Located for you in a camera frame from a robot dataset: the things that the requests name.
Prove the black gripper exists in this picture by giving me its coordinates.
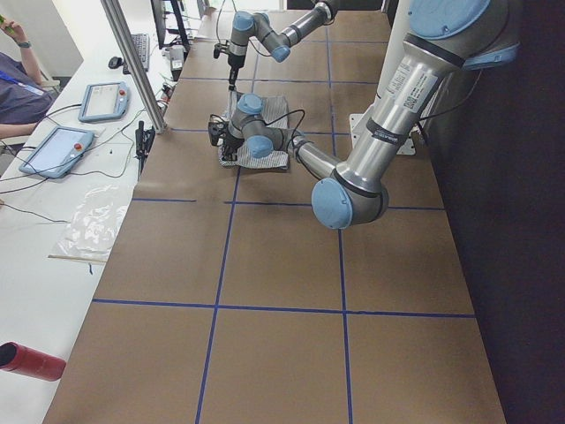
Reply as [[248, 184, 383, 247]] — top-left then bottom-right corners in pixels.
[[220, 132, 242, 163], [228, 54, 245, 102]]

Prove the navy white striped polo shirt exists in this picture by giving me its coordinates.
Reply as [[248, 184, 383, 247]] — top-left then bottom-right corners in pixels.
[[210, 92, 291, 170]]

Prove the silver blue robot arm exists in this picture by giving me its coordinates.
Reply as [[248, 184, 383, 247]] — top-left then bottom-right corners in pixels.
[[208, 1, 523, 229], [214, 0, 340, 92]]

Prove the black clamp tool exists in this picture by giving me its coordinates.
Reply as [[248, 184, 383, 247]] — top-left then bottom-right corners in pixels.
[[135, 120, 155, 178]]

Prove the black keyboard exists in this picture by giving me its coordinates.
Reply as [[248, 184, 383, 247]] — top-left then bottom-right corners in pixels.
[[132, 34, 150, 72]]

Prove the black monitor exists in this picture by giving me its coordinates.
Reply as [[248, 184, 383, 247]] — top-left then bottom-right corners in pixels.
[[151, 0, 188, 49]]

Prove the black computer mouse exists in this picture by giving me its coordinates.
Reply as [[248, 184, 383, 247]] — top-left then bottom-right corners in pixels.
[[108, 57, 123, 70]]

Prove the far teach pendant tablet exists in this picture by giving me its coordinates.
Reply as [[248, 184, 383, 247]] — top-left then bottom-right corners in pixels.
[[79, 81, 130, 123]]

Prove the teach pendant tablet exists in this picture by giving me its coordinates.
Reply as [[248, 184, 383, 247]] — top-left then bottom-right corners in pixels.
[[79, 81, 130, 123], [19, 126, 94, 178]]

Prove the clear plastic bag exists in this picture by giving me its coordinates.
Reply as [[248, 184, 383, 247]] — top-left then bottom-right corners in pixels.
[[49, 184, 133, 263]]

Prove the near teach pendant tablet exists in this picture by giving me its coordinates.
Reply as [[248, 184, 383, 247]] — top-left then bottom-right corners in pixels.
[[19, 126, 94, 178]]

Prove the seated person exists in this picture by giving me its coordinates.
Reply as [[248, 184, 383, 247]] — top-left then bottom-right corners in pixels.
[[1, 18, 55, 140]]

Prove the red cylinder bottle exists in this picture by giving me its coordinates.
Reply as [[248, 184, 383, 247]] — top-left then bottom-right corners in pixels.
[[1, 342, 66, 382]]

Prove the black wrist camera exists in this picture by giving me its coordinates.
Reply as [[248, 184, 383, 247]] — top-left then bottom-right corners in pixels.
[[207, 121, 228, 147], [213, 41, 230, 59]]

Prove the aluminium frame post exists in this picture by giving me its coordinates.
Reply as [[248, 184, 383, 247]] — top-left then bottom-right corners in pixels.
[[101, 0, 167, 134]]

